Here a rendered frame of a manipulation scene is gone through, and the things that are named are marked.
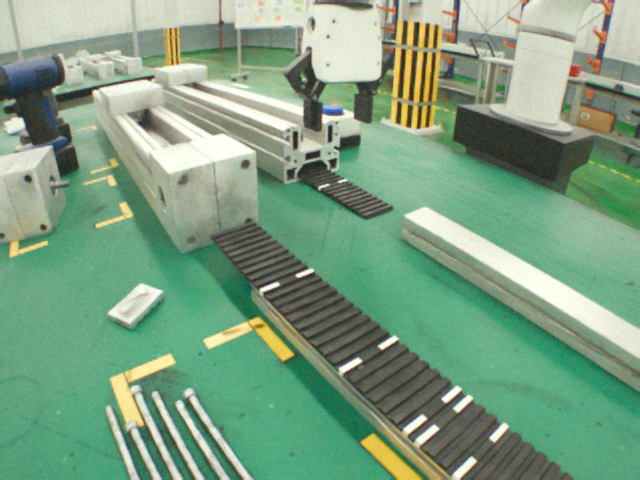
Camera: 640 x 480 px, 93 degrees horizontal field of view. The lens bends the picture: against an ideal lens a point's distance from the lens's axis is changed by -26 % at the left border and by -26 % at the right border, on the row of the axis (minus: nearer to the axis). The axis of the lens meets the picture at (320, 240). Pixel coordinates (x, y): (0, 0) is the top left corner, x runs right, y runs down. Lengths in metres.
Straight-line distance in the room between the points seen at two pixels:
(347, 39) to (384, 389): 0.38
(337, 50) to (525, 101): 0.47
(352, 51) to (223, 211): 0.24
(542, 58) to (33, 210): 0.89
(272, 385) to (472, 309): 0.20
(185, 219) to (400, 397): 0.28
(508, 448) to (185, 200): 0.36
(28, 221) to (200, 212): 0.26
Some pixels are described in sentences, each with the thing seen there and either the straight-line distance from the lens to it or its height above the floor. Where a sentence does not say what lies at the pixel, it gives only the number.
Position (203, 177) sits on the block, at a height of 0.86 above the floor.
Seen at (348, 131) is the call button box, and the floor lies 0.81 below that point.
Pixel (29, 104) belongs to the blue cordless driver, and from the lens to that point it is 0.77.
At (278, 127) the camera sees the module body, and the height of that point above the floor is 0.86.
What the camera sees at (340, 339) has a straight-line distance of 0.28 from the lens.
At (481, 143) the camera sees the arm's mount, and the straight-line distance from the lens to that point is 0.84.
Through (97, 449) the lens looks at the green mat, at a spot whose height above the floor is 0.78.
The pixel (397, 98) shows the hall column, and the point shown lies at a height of 0.31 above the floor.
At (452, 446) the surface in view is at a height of 0.81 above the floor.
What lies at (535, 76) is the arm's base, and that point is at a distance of 0.83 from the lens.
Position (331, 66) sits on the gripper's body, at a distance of 0.47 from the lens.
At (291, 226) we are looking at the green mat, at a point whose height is 0.78.
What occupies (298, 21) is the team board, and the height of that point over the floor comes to 1.05.
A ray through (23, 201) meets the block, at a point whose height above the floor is 0.83.
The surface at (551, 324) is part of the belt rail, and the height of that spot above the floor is 0.79.
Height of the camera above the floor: 1.01
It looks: 32 degrees down
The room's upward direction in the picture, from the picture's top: 2 degrees clockwise
